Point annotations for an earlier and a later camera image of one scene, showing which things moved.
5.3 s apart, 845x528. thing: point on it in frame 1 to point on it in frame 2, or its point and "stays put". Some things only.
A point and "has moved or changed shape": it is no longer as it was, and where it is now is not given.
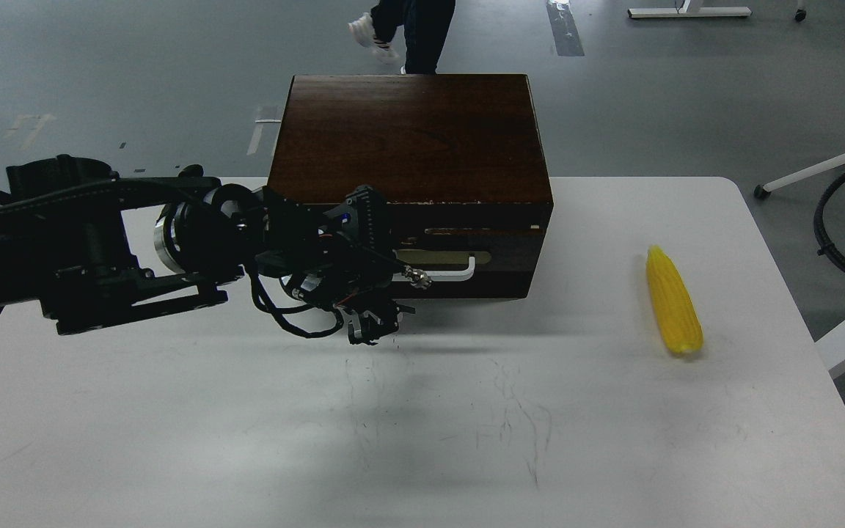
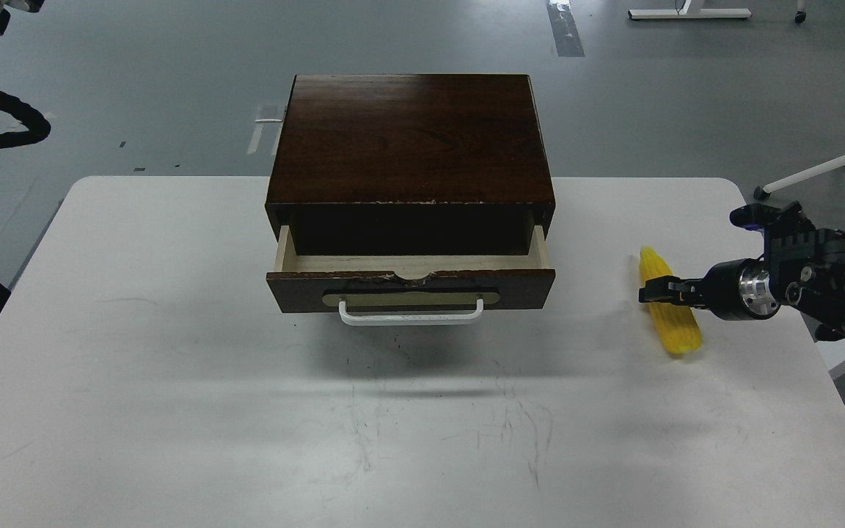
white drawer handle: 445,276 to 411,320
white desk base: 685,11 stays put
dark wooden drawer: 505,237 has moved or changed shape
